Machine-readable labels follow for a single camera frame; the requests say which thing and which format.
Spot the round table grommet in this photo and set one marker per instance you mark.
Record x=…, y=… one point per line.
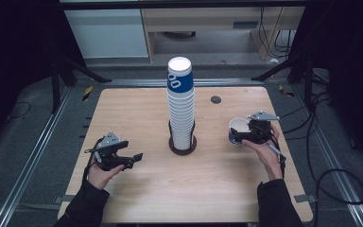
x=216, y=100

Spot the yellow black striped tape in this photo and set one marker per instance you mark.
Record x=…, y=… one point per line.
x=286, y=92
x=87, y=93

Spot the grey metal table bracket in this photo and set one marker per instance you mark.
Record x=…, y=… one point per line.
x=60, y=199
x=304, y=198

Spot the person's right hand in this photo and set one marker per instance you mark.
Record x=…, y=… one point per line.
x=271, y=159

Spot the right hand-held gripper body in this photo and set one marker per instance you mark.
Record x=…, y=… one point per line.
x=261, y=130

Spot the black metal stand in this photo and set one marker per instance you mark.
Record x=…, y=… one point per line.
x=55, y=88
x=307, y=85

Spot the person's left hand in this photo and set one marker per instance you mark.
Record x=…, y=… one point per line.
x=99, y=178

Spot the cross metal floor rail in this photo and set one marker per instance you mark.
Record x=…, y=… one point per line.
x=132, y=83

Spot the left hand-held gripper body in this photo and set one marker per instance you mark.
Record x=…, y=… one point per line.
x=108, y=142

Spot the blue paper cup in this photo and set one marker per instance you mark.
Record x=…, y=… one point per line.
x=238, y=124

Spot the white cabinet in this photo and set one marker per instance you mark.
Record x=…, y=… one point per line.
x=107, y=34

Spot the dark round cup holder rack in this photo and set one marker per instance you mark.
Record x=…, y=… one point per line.
x=182, y=152

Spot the long metal floor rail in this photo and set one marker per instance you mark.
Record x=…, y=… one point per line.
x=334, y=160
x=31, y=160

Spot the tall stack of paper cups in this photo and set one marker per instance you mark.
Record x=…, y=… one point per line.
x=181, y=113

